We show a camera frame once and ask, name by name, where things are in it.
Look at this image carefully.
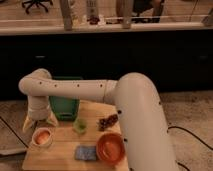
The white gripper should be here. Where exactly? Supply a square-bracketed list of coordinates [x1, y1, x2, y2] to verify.
[22, 105, 58, 132]

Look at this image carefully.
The orange apple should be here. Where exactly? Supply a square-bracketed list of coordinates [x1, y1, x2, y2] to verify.
[36, 131, 50, 144]

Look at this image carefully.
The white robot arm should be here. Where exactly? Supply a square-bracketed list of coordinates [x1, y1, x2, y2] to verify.
[18, 68, 179, 171]

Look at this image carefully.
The small green cup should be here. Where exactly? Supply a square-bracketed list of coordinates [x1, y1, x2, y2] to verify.
[73, 119, 87, 134]

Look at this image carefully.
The green plastic tray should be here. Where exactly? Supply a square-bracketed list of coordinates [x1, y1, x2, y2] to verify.
[48, 76, 84, 121]

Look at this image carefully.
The blue sponge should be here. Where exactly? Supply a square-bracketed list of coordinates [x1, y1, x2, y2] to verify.
[75, 146, 97, 161]

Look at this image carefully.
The dark grapes bunch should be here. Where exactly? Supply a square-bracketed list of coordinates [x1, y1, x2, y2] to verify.
[98, 114, 118, 131]

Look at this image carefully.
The orange bowl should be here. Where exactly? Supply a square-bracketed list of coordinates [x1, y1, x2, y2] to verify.
[96, 133, 125, 166]

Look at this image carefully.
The black office chair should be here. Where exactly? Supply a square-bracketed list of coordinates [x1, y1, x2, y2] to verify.
[21, 0, 53, 14]

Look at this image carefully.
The black floor cable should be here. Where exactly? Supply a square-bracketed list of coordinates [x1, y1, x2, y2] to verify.
[167, 125, 213, 152]

